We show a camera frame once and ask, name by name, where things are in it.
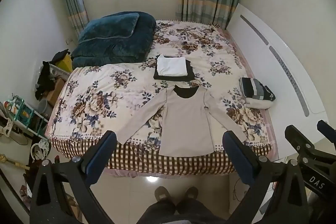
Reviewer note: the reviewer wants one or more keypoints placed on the black clothing heap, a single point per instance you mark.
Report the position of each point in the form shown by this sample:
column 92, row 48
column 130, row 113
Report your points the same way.
column 44, row 77

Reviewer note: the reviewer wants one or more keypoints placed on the yellow bag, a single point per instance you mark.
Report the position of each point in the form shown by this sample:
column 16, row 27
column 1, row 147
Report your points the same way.
column 65, row 64

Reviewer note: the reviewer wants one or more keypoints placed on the floral blanket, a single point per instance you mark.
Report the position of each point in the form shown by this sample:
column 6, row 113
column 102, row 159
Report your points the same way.
column 105, row 92

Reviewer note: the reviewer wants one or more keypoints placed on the teal storage rack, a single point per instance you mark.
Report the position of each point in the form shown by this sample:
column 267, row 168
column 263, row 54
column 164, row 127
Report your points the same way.
column 25, row 113

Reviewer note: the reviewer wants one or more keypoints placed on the person's shoe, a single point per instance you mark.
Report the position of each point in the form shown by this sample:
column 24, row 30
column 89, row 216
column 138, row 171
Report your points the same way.
column 191, row 193
column 161, row 193

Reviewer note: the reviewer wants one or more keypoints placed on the white folded garment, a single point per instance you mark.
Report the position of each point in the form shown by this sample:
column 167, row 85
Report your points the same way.
column 172, row 65

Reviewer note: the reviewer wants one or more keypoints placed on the person's dark pants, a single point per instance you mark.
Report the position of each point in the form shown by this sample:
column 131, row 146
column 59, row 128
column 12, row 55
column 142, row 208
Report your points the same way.
column 181, row 212

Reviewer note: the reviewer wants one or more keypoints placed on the person's right shoe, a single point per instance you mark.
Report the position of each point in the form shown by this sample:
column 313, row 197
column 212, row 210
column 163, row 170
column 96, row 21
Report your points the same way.
column 191, row 193

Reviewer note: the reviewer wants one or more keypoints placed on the cardboard box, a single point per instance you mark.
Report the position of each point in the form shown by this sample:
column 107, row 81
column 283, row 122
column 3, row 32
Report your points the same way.
column 56, row 90

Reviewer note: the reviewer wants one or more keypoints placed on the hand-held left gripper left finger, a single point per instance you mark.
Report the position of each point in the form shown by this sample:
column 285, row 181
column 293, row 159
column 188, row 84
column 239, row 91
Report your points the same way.
column 101, row 161

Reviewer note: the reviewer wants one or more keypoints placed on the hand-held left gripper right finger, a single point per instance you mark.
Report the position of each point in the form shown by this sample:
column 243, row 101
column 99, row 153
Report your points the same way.
column 237, row 161

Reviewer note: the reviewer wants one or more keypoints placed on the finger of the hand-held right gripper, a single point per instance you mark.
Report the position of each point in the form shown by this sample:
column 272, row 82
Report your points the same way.
column 299, row 141
column 328, row 133

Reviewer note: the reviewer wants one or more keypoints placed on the person's left shoe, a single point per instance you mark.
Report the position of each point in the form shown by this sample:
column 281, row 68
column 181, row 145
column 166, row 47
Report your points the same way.
column 161, row 193

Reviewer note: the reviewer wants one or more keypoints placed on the striped folded garment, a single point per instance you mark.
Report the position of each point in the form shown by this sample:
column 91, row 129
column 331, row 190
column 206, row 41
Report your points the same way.
column 257, row 92

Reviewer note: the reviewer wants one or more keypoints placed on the white headboard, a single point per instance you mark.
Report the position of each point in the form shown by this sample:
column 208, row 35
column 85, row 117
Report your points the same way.
column 283, row 40

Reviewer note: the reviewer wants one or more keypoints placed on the teal quilt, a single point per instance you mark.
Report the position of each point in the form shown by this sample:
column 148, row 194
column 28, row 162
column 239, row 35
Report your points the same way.
column 113, row 52

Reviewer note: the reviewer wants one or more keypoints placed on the beige long-sleeve shirt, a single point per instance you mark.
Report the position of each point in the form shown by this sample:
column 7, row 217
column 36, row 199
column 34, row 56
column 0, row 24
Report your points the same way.
column 186, row 121

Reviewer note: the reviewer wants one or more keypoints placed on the golden stick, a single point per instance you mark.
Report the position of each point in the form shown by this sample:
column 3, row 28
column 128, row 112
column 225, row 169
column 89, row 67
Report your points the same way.
column 14, row 162

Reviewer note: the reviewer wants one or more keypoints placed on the dark folded garment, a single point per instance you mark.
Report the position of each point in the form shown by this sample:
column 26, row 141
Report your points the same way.
column 191, row 73

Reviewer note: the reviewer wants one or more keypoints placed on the wall socket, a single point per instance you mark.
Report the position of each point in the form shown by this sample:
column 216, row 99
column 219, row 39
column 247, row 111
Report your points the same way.
column 69, row 42

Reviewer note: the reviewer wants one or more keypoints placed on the teal pillow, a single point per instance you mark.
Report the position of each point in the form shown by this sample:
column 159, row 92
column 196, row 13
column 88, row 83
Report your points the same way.
column 107, row 27

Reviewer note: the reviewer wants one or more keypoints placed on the grey bin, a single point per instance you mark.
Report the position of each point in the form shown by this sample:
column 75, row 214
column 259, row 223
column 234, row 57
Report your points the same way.
column 44, row 108

